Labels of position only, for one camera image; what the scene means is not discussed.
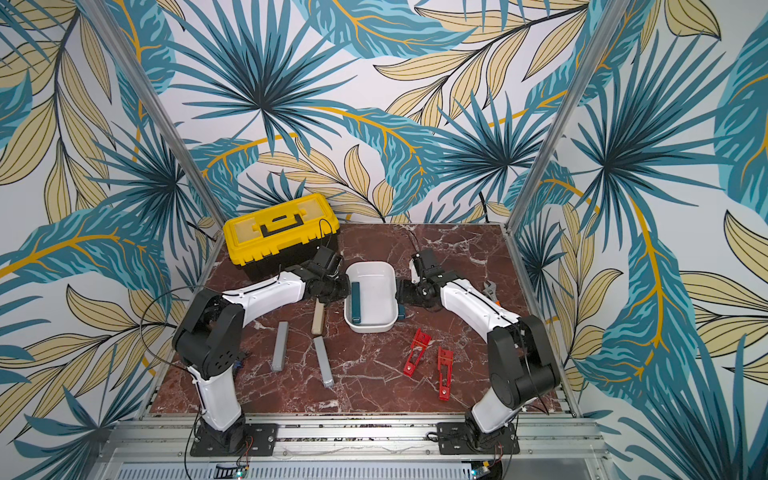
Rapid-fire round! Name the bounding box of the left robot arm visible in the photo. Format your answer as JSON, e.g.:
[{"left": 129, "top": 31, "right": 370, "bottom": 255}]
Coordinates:
[{"left": 172, "top": 246, "right": 350, "bottom": 451}]

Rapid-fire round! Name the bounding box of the aluminium front rail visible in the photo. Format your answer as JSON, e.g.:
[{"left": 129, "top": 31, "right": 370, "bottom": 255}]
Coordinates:
[{"left": 89, "top": 413, "right": 619, "bottom": 479}]

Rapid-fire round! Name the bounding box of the left aluminium frame post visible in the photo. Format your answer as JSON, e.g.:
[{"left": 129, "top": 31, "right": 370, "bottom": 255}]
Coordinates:
[{"left": 81, "top": 0, "right": 226, "bottom": 229}]

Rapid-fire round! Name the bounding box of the white rectangular tray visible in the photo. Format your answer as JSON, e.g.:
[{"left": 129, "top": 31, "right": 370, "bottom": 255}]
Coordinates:
[{"left": 344, "top": 261, "right": 398, "bottom": 334}]

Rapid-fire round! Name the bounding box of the red clip right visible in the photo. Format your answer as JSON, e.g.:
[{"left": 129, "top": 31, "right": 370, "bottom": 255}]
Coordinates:
[{"left": 437, "top": 347, "right": 454, "bottom": 402}]

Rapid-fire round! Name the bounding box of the right aluminium frame post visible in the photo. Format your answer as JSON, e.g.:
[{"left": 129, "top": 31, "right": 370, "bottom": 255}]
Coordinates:
[{"left": 505, "top": 1, "right": 629, "bottom": 236}]

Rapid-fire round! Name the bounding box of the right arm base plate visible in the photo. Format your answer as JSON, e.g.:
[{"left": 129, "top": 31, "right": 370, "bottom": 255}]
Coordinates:
[{"left": 436, "top": 421, "right": 520, "bottom": 456}]

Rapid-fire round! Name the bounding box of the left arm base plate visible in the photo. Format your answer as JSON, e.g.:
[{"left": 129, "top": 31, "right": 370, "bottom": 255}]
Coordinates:
[{"left": 190, "top": 422, "right": 278, "bottom": 458}]

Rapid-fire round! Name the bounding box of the aluminium frame post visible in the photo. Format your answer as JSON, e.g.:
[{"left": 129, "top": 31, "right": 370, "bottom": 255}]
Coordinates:
[
  {"left": 81, "top": 0, "right": 226, "bottom": 229},
  {"left": 505, "top": 1, "right": 629, "bottom": 236}
]

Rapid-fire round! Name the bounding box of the red clip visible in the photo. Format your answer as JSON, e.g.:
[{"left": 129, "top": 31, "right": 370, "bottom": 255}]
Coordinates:
[
  {"left": 403, "top": 328, "right": 432, "bottom": 377},
  {"left": 437, "top": 347, "right": 454, "bottom": 402}
]

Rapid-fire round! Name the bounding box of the orange handled adjustable wrench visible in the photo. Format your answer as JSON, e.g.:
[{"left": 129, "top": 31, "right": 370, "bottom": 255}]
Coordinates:
[{"left": 483, "top": 280, "right": 500, "bottom": 305}]

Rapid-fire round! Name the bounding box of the grey block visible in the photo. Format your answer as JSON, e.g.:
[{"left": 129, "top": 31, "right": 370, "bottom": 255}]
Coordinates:
[
  {"left": 271, "top": 321, "right": 289, "bottom": 372},
  {"left": 313, "top": 336, "right": 334, "bottom": 389}
]

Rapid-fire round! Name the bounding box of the red clip left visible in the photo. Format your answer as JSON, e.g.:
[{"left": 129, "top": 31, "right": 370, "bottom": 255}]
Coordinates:
[{"left": 403, "top": 328, "right": 432, "bottom": 377}]

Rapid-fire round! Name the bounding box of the beige wooden block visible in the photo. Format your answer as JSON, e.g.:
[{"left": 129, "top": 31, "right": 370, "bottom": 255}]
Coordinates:
[{"left": 311, "top": 300, "right": 325, "bottom": 336}]

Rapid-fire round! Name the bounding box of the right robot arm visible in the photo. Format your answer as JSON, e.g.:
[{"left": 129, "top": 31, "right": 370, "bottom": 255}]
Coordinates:
[{"left": 397, "top": 249, "right": 561, "bottom": 434}]

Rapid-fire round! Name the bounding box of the yellow black toolbox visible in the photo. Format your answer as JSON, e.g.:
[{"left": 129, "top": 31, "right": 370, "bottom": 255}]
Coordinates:
[{"left": 223, "top": 193, "right": 340, "bottom": 267}]

